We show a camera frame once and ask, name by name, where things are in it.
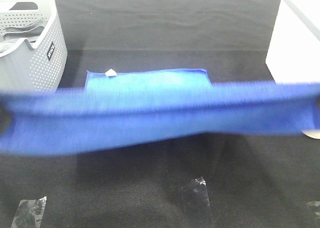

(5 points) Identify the blue microfibre towel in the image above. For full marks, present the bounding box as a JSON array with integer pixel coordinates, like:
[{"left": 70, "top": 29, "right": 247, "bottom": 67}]
[{"left": 0, "top": 69, "right": 320, "bottom": 156}]

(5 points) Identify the grey towel in basket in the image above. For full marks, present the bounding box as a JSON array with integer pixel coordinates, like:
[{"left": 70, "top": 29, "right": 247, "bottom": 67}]
[{"left": 0, "top": 25, "right": 45, "bottom": 52}]

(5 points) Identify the clear tape strip middle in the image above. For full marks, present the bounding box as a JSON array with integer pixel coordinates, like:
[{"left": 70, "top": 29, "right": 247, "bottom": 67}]
[{"left": 181, "top": 177, "right": 214, "bottom": 228}]

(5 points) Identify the clear tape strip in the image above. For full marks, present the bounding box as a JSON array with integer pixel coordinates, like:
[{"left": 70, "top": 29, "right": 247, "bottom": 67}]
[
  {"left": 11, "top": 196, "right": 47, "bottom": 228},
  {"left": 181, "top": 177, "right": 214, "bottom": 228},
  {"left": 306, "top": 201, "right": 320, "bottom": 219}
]

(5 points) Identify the grey perforated laundry basket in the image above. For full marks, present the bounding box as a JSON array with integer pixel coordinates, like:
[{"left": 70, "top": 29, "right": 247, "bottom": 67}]
[{"left": 0, "top": 0, "right": 68, "bottom": 92}]

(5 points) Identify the white plastic storage bin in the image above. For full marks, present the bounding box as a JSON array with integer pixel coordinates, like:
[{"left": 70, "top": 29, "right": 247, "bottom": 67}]
[{"left": 265, "top": 0, "right": 320, "bottom": 140}]

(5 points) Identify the clear tape strip left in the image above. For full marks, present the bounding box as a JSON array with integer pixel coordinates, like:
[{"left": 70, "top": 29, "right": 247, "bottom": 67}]
[{"left": 11, "top": 196, "right": 47, "bottom": 228}]

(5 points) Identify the clear tape strip right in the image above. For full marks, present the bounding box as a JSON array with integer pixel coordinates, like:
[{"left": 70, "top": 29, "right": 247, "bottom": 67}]
[{"left": 306, "top": 201, "right": 320, "bottom": 219}]

